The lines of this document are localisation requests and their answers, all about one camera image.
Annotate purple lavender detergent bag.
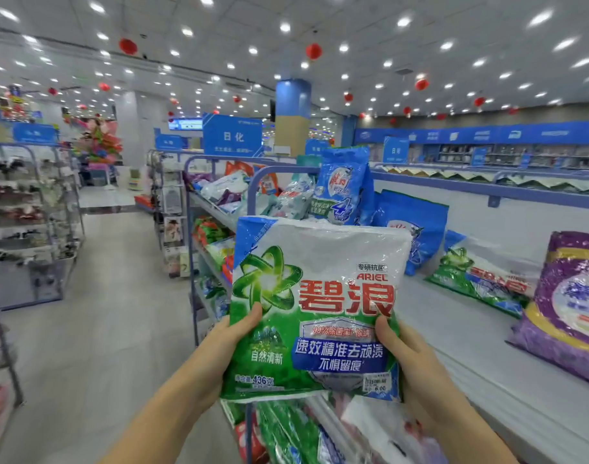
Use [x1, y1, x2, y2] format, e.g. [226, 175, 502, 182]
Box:
[507, 231, 589, 391]

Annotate blue beige column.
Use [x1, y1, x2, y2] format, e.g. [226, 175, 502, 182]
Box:
[275, 79, 312, 155]

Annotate blue aisle sign board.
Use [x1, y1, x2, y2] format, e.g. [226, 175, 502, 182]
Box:
[202, 115, 263, 157]

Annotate rows of small red lanterns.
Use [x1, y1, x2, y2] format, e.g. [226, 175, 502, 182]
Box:
[43, 34, 489, 122]

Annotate grey metal shelf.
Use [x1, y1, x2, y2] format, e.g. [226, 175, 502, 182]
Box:
[246, 164, 589, 464]

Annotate person's left hand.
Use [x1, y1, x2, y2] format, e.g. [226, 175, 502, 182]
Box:
[183, 304, 265, 407]

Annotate small blue hanging sign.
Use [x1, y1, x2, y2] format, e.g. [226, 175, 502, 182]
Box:
[154, 134, 187, 151]
[12, 123, 60, 146]
[382, 138, 410, 166]

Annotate blue wall sign band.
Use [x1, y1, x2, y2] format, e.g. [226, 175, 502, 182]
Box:
[355, 121, 589, 148]

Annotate person's right hand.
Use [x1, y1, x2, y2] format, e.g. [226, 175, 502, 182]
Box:
[374, 316, 460, 421]

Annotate rows of round ceiling lights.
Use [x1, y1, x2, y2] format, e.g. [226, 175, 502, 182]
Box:
[0, 0, 589, 117]

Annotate row of green boxes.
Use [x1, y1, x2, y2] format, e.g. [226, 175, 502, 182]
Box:
[376, 161, 589, 194]

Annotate white goods display stand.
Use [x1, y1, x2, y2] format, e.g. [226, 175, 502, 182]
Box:
[144, 150, 194, 276]

